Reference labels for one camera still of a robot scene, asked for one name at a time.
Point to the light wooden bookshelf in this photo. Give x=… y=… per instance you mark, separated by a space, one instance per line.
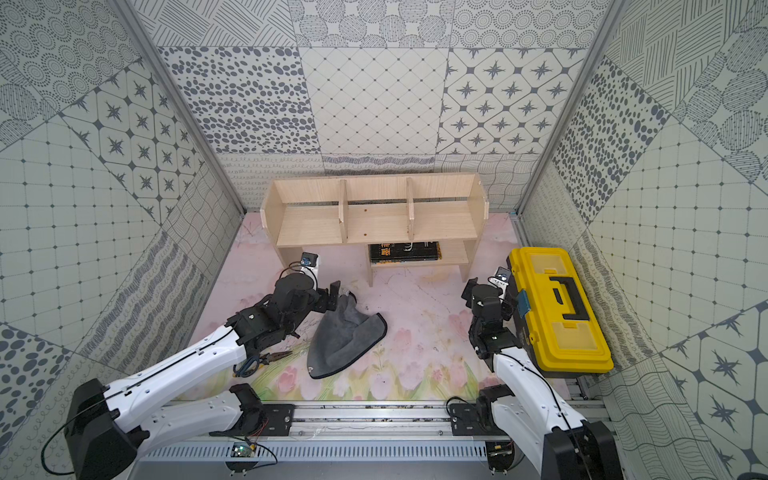
x=450 y=209

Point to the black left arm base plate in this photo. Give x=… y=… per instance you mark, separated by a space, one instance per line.
x=270 y=419

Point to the green grey cleaning cloth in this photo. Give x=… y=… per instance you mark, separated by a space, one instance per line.
x=342 y=337

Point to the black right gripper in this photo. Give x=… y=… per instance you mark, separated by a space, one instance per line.
x=468 y=292

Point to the aluminium mounting rail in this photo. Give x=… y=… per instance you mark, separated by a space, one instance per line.
x=340 y=420

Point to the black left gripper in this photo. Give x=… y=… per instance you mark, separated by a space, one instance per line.
x=327 y=298

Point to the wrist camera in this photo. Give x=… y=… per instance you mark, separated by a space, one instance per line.
x=501 y=278
x=309 y=262

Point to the blue handled scissors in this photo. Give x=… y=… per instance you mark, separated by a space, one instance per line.
x=251 y=365

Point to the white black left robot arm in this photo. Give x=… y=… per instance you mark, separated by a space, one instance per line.
x=110 y=426

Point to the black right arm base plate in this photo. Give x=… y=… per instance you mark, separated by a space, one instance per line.
x=467 y=421

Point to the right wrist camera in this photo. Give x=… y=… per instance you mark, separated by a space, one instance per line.
x=501 y=278

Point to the black yellow box under shelf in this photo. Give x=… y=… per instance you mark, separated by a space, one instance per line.
x=404 y=252

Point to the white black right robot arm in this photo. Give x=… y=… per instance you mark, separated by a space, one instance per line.
x=557 y=439

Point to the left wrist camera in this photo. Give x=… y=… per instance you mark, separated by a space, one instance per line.
x=309 y=262

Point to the yellow black toolbox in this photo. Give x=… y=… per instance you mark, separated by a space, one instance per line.
x=555 y=322

